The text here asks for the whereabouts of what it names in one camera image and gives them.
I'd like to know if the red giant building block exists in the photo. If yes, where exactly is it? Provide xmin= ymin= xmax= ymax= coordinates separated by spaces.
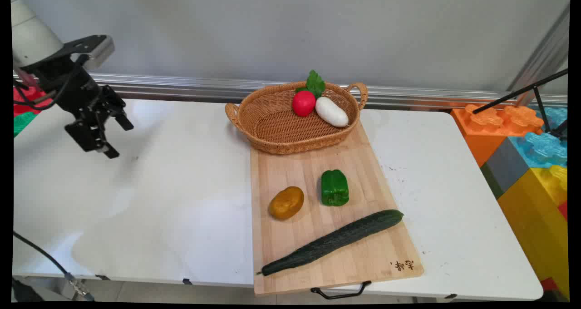
xmin=13 ymin=85 xmax=53 ymax=118

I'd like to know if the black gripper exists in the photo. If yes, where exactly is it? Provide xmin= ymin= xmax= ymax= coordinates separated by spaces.
xmin=20 ymin=56 xmax=135 ymax=160

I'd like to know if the green toy bell pepper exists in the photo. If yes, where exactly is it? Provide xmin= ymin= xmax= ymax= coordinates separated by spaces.
xmin=320 ymin=169 xmax=350 ymax=207

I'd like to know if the diagonal aluminium frame post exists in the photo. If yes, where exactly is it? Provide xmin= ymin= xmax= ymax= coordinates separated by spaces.
xmin=505 ymin=4 xmax=571 ymax=106

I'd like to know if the yellow giant building block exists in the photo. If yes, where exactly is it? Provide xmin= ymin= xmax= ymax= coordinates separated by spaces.
xmin=497 ymin=164 xmax=570 ymax=299

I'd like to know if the grey giant building block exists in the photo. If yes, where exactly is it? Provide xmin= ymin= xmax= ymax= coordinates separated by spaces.
xmin=480 ymin=137 xmax=531 ymax=200

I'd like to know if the white toy eggplant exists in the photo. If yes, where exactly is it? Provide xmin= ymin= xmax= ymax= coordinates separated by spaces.
xmin=315 ymin=96 xmax=350 ymax=128

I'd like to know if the green giant building block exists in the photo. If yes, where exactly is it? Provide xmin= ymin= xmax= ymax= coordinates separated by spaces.
xmin=13 ymin=111 xmax=42 ymax=138

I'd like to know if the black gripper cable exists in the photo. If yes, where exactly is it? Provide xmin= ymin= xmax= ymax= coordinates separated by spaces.
xmin=13 ymin=54 xmax=88 ymax=111

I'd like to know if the black tripod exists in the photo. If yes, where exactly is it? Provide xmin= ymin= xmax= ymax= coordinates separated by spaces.
xmin=472 ymin=68 xmax=569 ymax=141

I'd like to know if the wooden cutting board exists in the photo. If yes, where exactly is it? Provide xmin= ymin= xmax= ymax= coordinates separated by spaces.
xmin=250 ymin=120 xmax=425 ymax=297

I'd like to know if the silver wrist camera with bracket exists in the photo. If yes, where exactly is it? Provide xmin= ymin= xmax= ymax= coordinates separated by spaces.
xmin=58 ymin=34 xmax=115 ymax=72

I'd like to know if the dark green toy cucumber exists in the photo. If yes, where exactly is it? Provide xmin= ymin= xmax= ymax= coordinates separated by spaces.
xmin=256 ymin=210 xmax=404 ymax=277

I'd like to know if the blue giant building block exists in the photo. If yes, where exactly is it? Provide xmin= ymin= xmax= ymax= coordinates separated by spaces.
xmin=508 ymin=107 xmax=568 ymax=169

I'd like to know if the brown toy potato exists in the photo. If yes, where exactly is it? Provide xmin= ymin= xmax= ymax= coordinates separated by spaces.
xmin=268 ymin=186 xmax=305 ymax=221

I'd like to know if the black cutting board handle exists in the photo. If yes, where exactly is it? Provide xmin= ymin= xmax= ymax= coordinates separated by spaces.
xmin=310 ymin=280 xmax=372 ymax=299

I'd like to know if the black cable with metal connector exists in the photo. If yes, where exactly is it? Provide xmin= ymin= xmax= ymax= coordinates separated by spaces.
xmin=12 ymin=231 xmax=96 ymax=302

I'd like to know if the orange giant building block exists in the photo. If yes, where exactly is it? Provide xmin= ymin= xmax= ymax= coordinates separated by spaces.
xmin=450 ymin=103 xmax=544 ymax=167

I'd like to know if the red tomato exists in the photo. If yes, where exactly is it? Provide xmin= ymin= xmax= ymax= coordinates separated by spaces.
xmin=292 ymin=70 xmax=326 ymax=118

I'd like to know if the woven wicker basket with handles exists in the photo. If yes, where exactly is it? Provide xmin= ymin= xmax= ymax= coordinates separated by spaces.
xmin=225 ymin=81 xmax=369 ymax=155

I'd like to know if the aluminium rail along table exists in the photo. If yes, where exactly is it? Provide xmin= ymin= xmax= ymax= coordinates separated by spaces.
xmin=13 ymin=72 xmax=568 ymax=111

